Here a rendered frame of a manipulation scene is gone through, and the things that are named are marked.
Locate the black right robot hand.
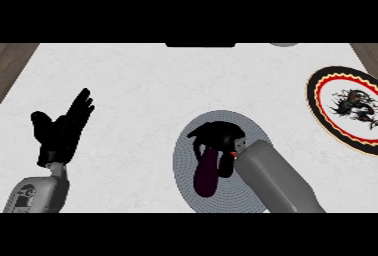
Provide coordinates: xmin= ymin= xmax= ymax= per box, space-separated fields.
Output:
xmin=186 ymin=120 xmax=246 ymax=179

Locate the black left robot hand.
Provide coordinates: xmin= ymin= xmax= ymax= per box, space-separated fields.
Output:
xmin=29 ymin=87 xmax=97 ymax=168

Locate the dark purple eggplant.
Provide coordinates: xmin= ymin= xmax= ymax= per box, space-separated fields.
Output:
xmin=192 ymin=147 xmax=221 ymax=198

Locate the round grey woven placemat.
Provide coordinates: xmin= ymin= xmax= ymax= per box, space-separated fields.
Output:
xmin=171 ymin=109 xmax=273 ymax=214

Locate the white plate with dragon print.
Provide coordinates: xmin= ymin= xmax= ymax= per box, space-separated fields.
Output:
xmin=305 ymin=65 xmax=378 ymax=157

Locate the black appliance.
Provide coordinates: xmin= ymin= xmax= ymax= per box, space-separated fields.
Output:
xmin=164 ymin=42 xmax=237 ymax=48

